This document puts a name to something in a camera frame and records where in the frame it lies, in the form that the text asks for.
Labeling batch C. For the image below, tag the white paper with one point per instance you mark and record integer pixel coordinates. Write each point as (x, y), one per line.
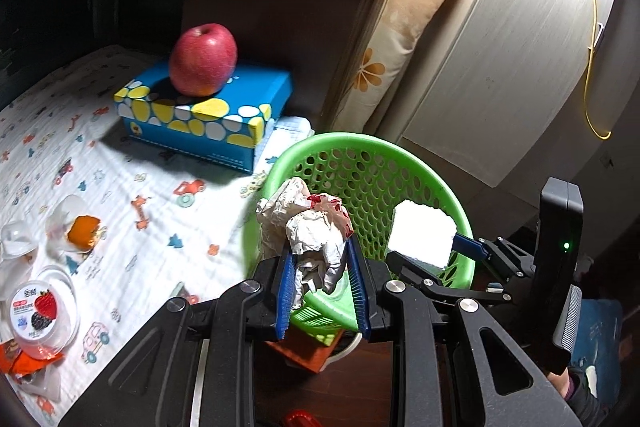
(310, 232)

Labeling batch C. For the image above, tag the orange fruit piece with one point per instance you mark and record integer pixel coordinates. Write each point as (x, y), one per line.
(85, 232)

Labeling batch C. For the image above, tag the white printed blanket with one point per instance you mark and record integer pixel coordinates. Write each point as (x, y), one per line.
(140, 187)

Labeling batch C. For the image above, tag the green plastic basket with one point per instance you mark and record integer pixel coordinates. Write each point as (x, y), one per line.
(360, 167)

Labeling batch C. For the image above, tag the white wardrobe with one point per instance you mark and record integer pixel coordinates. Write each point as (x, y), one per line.
(500, 57)

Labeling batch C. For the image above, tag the person's right forearm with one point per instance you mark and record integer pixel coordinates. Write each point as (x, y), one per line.
(587, 402)

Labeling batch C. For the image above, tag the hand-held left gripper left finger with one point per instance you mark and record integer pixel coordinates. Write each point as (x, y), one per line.
(286, 287)

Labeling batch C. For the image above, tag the white foam block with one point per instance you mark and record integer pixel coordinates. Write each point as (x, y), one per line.
(420, 234)

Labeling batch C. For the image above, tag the berry label yogurt cup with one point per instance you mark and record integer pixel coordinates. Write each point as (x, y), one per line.
(42, 307)

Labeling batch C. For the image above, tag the blue spotted tissue box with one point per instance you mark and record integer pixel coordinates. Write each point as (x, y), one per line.
(220, 142)

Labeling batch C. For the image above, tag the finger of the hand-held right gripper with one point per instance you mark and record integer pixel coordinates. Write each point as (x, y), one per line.
(416, 275)
(472, 248)

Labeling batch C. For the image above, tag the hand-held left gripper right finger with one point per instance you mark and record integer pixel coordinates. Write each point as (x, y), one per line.
(357, 287)

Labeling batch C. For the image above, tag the red apple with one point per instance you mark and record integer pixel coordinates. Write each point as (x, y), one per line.
(202, 59)

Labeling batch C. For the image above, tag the orange box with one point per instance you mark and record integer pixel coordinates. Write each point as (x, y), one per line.
(305, 354)

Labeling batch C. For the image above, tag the orange snack wrapper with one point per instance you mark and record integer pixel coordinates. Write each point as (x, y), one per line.
(20, 359)

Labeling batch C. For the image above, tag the clear plastic wrapper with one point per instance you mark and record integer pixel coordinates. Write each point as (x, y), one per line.
(45, 387)

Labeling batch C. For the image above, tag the blue cloth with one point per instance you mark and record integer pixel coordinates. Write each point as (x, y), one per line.
(602, 327)

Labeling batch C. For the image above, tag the clear plastic cup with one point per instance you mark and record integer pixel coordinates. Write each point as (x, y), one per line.
(15, 239)
(60, 217)

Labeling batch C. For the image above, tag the empty clear plastic cup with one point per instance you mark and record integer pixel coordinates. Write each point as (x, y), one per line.
(15, 239)

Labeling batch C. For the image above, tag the white bowl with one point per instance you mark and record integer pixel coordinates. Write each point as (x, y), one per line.
(346, 349)

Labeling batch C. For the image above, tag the flower print pillow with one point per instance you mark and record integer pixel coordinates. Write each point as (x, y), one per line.
(395, 37)

